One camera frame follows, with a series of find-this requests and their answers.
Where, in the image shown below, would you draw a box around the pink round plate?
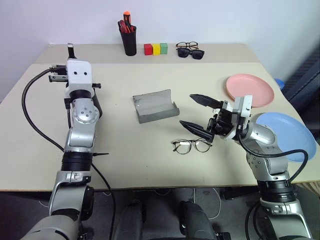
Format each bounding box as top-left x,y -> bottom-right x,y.
225,73 -> 275,109

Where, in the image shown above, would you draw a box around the dark ribbed panel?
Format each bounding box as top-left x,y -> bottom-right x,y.
283,47 -> 320,111

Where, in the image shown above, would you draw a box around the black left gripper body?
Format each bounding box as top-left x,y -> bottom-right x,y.
48,73 -> 102,90

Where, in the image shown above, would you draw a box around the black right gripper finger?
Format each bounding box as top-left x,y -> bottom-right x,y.
179,120 -> 214,144
189,93 -> 224,109

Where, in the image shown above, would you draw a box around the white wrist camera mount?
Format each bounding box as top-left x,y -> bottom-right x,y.
65,59 -> 95,98
220,94 -> 254,141

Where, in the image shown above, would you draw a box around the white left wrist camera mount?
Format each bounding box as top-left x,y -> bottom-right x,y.
65,59 -> 95,98

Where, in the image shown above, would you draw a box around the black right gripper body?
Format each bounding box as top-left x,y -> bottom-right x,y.
206,100 -> 239,138

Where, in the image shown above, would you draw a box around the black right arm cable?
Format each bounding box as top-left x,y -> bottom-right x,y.
236,126 -> 310,185

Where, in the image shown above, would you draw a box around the blue round plate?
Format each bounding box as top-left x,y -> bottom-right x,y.
256,112 -> 317,163

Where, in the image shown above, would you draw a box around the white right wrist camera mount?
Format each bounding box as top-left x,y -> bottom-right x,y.
220,94 -> 254,141

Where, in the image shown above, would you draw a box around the black sunglasses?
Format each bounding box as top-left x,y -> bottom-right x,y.
176,48 -> 205,60

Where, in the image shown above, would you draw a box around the white floor cable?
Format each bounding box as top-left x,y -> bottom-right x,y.
192,187 -> 222,221

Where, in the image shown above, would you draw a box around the thin black round-frame glasses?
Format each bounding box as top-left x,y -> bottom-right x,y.
171,138 -> 213,154

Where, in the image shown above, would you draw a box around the tall black tool holder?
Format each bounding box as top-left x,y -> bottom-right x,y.
118,23 -> 138,57

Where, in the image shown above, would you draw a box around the brown-frame clear glasses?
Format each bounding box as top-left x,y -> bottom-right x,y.
175,41 -> 200,51

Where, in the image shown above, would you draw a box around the dark grey rounded shape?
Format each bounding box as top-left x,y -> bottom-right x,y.
117,199 -> 147,240
178,201 -> 213,240

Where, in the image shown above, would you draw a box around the grey glasses case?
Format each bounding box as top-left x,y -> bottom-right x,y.
132,89 -> 180,125

